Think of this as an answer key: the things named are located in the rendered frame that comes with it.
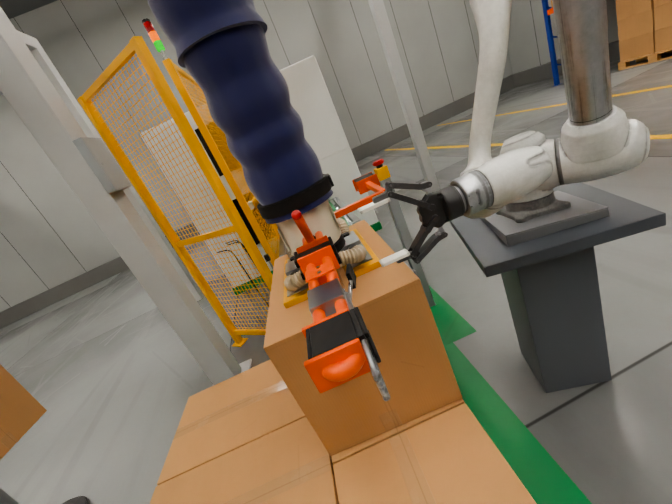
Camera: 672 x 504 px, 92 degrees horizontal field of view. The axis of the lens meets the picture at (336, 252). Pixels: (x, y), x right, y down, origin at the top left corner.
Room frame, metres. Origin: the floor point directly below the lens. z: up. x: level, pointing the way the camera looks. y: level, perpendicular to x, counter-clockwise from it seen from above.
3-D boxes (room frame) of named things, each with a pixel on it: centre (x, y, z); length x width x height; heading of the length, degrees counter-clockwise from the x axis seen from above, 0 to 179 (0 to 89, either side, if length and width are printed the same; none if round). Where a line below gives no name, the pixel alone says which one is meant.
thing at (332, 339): (0.37, 0.06, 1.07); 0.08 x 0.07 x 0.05; 179
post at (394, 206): (1.90, -0.44, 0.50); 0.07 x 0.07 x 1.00; 1
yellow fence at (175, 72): (3.09, 0.50, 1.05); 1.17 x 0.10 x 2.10; 1
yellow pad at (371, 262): (0.97, -0.05, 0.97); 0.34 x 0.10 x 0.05; 179
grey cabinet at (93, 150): (2.05, 0.98, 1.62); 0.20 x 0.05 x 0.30; 1
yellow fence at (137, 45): (2.31, 0.79, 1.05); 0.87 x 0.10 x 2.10; 53
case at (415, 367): (0.97, 0.04, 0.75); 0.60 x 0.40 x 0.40; 179
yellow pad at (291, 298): (0.98, 0.14, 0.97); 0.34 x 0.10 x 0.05; 179
